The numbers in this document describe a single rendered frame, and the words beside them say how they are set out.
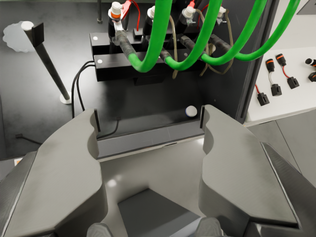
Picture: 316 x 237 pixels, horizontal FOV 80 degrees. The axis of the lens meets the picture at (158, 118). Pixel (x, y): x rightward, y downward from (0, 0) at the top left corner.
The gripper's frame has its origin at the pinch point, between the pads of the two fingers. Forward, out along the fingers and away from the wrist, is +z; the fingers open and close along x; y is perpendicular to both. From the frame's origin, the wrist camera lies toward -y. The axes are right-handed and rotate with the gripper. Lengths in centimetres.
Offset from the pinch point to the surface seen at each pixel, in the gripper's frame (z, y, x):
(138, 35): 43.2, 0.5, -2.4
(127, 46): 21.2, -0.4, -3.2
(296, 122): 145, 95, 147
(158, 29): 7.6, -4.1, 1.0
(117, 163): 92, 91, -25
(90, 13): 65, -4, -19
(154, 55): 9.2, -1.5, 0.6
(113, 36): 34.5, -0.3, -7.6
